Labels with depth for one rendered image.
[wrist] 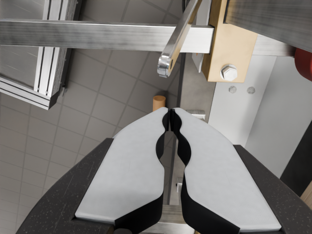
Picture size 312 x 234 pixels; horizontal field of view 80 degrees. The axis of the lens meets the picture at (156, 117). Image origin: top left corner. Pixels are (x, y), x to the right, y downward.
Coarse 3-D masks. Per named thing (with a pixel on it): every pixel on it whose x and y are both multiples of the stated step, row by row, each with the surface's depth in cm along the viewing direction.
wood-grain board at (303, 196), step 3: (309, 186) 34; (306, 189) 35; (309, 189) 34; (306, 192) 35; (309, 192) 34; (303, 195) 35; (306, 195) 35; (309, 195) 34; (303, 198) 35; (306, 198) 35; (309, 198) 34; (306, 201) 35; (309, 201) 34; (309, 204) 34; (309, 207) 34
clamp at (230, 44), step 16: (224, 0) 20; (224, 16) 21; (224, 32) 22; (240, 32) 22; (224, 48) 23; (240, 48) 23; (208, 64) 25; (224, 64) 24; (240, 64) 24; (208, 80) 25; (224, 80) 25; (240, 80) 25
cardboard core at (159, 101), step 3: (156, 96) 121; (159, 96) 121; (162, 96) 121; (153, 99) 118; (156, 99) 122; (159, 99) 123; (162, 99) 122; (165, 99) 118; (153, 102) 119; (156, 102) 116; (159, 102) 116; (162, 102) 116; (153, 105) 120; (156, 105) 117; (159, 105) 117; (162, 105) 118; (153, 108) 121; (156, 108) 118
